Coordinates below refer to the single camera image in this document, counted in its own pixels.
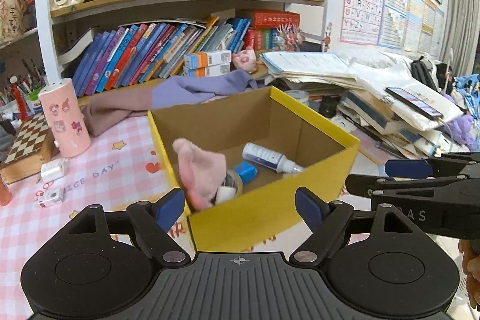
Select white blue spray bottle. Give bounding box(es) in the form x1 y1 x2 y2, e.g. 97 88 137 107
241 142 304 174

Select white staples box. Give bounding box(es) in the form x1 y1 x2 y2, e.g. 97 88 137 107
37 187 65 208

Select lower orange white carton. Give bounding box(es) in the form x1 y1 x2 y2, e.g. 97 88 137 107
183 63 230 77

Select mauve and purple cloth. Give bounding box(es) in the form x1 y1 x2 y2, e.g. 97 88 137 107
82 70 265 137

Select pink cylinder with stickers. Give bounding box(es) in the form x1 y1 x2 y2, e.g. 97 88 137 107
38 78 91 158

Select upper orange white carton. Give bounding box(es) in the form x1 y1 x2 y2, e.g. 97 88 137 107
184 49 232 69

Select small white usb charger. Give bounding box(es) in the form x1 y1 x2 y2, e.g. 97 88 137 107
214 185 242 205

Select yellow cardboard box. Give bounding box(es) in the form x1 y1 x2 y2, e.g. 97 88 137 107
148 87 360 252

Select purple plush toy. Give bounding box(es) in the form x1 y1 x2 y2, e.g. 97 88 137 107
448 115 478 152

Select row of leaning books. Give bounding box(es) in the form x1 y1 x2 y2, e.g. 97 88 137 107
72 17 251 97

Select pink fluffy glove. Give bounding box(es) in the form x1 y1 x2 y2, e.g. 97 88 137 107
172 138 227 211

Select wooden chess board box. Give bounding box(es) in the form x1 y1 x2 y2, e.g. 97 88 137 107
1 113 58 185

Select red dictionary books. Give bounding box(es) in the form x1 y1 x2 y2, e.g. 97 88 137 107
238 10 300 51

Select orange white carton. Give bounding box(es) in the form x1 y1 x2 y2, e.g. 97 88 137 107
184 49 232 69
183 63 230 77

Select red tassel ornament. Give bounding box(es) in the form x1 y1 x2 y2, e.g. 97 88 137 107
10 76 28 122

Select pile of papers and books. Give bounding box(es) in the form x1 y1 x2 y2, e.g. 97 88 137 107
260 49 468 158

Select pink pig plush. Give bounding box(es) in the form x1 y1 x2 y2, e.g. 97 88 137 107
232 46 256 74

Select white power adapter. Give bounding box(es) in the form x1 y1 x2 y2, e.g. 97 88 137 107
40 157 69 183

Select clear packing tape roll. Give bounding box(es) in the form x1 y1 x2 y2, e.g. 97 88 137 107
285 90 309 106

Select orange spray bottle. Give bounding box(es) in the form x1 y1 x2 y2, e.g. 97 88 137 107
0 175 12 206

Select pink checkered tablecloth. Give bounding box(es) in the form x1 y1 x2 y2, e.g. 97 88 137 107
1 116 393 319

